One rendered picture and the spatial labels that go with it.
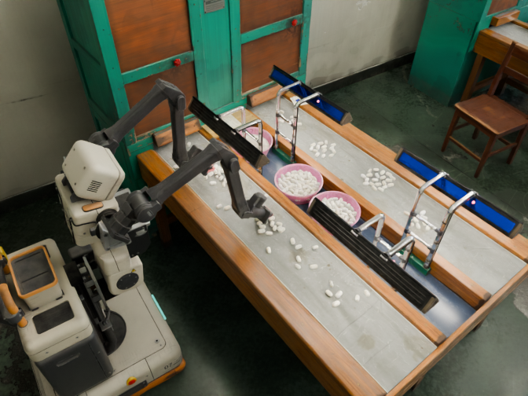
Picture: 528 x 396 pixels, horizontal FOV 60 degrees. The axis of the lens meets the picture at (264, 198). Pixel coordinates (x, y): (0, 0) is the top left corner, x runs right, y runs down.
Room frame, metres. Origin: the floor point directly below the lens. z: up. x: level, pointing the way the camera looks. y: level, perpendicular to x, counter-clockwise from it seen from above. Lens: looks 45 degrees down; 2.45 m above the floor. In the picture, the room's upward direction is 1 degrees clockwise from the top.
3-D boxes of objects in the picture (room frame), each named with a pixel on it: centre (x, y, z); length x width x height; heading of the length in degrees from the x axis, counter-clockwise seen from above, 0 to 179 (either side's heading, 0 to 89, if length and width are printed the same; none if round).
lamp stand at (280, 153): (2.16, -0.18, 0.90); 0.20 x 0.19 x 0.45; 39
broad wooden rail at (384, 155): (2.04, -0.72, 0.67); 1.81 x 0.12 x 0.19; 39
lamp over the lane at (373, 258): (1.11, -0.41, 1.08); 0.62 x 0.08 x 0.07; 39
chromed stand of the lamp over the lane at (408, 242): (1.15, -0.47, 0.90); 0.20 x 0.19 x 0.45; 39
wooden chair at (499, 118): (2.98, -1.78, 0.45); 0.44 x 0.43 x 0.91; 29
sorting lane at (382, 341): (1.49, -0.03, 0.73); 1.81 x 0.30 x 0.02; 39
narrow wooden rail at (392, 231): (1.80, -0.42, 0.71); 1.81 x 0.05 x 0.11; 39
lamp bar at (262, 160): (1.87, 0.20, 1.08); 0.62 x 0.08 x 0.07; 39
